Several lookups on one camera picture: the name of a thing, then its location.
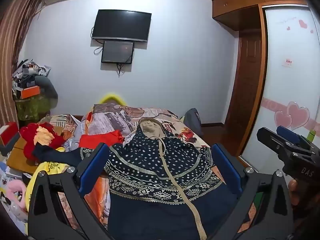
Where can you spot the white sliding door with hearts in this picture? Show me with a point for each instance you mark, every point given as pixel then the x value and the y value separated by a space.
pixel 287 92

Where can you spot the green bottle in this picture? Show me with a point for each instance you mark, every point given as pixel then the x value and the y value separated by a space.
pixel 311 136

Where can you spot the red plush toy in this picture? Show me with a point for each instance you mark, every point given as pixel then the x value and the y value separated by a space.
pixel 27 132

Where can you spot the person's right forearm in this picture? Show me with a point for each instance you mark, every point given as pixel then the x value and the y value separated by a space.
pixel 307 225

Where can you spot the yellow garment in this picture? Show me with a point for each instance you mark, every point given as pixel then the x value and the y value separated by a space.
pixel 57 166

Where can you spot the striped pink curtain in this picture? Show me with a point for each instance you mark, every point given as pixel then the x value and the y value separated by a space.
pixel 12 42

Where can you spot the wooden wardrobe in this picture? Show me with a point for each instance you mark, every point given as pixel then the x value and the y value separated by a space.
pixel 237 7

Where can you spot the wooden door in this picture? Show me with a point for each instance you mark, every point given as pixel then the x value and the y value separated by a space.
pixel 246 80

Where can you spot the yellow fuzzy plush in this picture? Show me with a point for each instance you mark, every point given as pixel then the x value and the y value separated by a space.
pixel 111 96

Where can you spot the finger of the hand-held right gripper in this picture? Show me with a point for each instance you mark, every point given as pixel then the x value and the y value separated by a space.
pixel 268 137
pixel 287 133

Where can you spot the orange box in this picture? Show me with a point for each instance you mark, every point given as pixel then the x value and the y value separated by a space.
pixel 30 92

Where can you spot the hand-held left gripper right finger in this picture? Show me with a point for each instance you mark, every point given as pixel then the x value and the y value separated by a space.
pixel 228 170

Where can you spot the grey-blue backpack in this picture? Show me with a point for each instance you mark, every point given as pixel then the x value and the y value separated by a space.
pixel 193 120

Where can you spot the large wall television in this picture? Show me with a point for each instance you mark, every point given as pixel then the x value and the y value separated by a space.
pixel 121 25

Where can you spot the pile of bags and papers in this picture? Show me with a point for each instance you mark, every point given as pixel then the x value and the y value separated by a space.
pixel 27 67

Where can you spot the person's right hand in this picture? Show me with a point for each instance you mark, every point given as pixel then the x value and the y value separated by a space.
pixel 292 190

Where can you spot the printed blanket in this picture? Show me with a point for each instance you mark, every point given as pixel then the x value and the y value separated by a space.
pixel 110 120

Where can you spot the red garment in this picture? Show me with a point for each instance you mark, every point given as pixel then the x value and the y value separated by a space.
pixel 100 138

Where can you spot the dark grey cushion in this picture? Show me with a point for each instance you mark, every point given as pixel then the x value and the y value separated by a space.
pixel 48 87

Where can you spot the green patterned bag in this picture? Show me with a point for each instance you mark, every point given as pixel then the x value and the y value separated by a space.
pixel 30 107

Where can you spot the pink plush toy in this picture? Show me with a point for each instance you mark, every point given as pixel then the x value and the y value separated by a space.
pixel 15 188

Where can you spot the navy patterned hooded garment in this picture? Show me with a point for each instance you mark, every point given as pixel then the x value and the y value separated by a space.
pixel 150 160

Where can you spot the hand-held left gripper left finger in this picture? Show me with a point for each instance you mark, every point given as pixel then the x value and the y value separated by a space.
pixel 93 170

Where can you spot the brown cardboard box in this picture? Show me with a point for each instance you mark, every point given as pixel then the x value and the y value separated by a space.
pixel 18 160

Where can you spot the red box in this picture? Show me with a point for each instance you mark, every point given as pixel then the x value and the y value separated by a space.
pixel 8 132

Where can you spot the small wall monitor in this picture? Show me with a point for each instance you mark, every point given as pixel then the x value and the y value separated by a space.
pixel 117 51

